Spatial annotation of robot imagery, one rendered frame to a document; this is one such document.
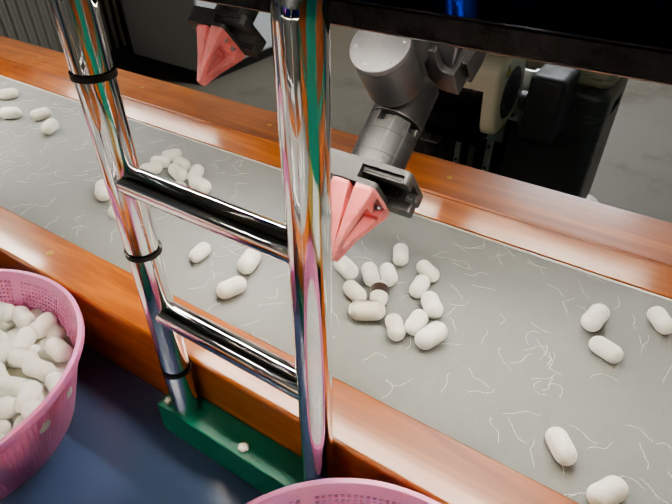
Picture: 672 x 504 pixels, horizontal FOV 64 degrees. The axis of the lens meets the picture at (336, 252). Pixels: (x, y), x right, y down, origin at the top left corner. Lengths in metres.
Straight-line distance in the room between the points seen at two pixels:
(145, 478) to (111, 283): 0.20
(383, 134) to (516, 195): 0.26
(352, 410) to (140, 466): 0.22
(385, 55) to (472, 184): 0.31
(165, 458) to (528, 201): 0.52
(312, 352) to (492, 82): 0.84
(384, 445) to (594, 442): 0.18
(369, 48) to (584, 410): 0.37
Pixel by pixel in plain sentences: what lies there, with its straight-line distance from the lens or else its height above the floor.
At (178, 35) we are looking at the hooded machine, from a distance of 3.33.
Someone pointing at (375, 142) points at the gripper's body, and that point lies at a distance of 0.54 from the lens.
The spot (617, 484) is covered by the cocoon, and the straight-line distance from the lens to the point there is 0.48.
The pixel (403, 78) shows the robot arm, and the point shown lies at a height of 0.97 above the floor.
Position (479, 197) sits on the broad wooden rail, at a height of 0.76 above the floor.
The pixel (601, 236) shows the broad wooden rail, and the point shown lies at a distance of 0.70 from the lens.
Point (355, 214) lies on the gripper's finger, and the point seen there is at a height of 0.85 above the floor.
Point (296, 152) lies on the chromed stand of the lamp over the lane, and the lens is 0.24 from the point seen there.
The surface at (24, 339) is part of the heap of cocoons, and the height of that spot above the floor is 0.74.
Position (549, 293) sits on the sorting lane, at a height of 0.74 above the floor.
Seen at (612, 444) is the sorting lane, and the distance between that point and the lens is 0.52.
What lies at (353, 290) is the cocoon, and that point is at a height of 0.76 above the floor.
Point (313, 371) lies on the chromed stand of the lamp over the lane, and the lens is 0.34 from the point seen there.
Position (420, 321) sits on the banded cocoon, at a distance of 0.54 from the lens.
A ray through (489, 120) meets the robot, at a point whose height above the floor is 0.69.
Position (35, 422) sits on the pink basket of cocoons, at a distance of 0.52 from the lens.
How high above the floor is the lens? 1.14
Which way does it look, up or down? 38 degrees down
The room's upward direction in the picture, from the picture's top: straight up
